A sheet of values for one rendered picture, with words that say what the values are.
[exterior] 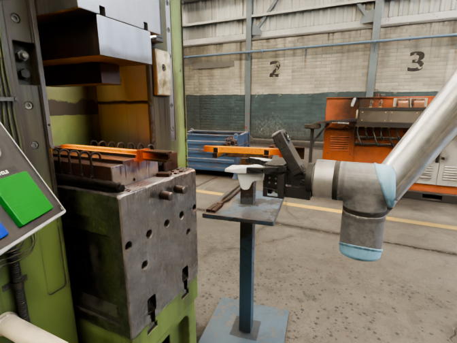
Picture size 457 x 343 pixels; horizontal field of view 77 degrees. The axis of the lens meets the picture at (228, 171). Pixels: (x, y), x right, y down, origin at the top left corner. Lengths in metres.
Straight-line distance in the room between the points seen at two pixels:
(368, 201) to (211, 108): 8.85
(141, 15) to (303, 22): 7.91
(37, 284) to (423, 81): 8.08
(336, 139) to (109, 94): 3.33
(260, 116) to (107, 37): 7.95
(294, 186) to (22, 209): 0.54
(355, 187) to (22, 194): 0.60
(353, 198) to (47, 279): 0.84
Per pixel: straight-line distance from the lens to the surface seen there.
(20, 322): 0.92
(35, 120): 0.90
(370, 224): 0.69
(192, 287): 1.26
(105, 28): 0.88
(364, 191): 0.66
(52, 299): 1.03
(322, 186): 0.67
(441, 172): 4.32
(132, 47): 0.94
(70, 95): 1.38
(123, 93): 1.29
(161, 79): 1.22
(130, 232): 0.87
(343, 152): 4.21
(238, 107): 8.96
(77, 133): 1.39
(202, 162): 4.80
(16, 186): 0.54
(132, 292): 0.95
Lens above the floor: 1.15
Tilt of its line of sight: 13 degrees down
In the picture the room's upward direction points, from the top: straight up
